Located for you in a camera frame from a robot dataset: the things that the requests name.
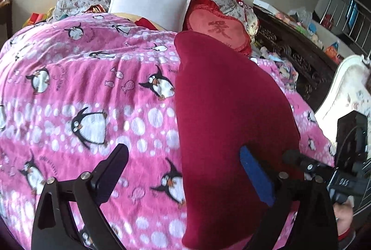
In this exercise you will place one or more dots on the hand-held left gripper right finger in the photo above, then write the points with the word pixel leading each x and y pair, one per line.
pixel 256 177

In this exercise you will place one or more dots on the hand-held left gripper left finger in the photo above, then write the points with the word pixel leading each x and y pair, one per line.
pixel 114 164

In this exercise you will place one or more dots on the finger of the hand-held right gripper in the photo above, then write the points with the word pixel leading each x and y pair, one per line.
pixel 301 163

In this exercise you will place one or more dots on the dark red sweater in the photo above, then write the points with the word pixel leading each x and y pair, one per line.
pixel 226 107

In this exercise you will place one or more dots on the person's right hand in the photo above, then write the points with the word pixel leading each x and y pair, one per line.
pixel 343 215

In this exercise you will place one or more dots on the white carved chair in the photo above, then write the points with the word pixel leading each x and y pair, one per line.
pixel 345 90

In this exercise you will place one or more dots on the pink penguin blanket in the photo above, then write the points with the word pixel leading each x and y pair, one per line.
pixel 87 87

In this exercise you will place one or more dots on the carved wooden headboard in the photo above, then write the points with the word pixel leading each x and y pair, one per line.
pixel 301 64

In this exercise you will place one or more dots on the pile of colourful packets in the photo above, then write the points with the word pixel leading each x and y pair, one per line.
pixel 310 29

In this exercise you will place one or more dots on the red jar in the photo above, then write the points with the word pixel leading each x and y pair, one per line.
pixel 327 21

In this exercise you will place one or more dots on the metal railing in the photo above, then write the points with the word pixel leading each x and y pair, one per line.
pixel 347 15

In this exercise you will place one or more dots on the yellow red cloth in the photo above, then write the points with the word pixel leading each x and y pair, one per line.
pixel 137 20

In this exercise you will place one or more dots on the red heart cushion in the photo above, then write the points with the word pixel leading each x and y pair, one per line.
pixel 220 29

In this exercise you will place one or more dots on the white flat box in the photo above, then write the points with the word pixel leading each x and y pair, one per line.
pixel 263 4

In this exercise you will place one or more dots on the white pillow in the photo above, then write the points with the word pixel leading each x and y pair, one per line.
pixel 150 4

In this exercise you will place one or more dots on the red yellow packets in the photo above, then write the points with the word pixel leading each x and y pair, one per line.
pixel 37 18

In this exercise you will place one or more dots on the dark wooden cabinet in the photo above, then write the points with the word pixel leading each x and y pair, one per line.
pixel 7 15

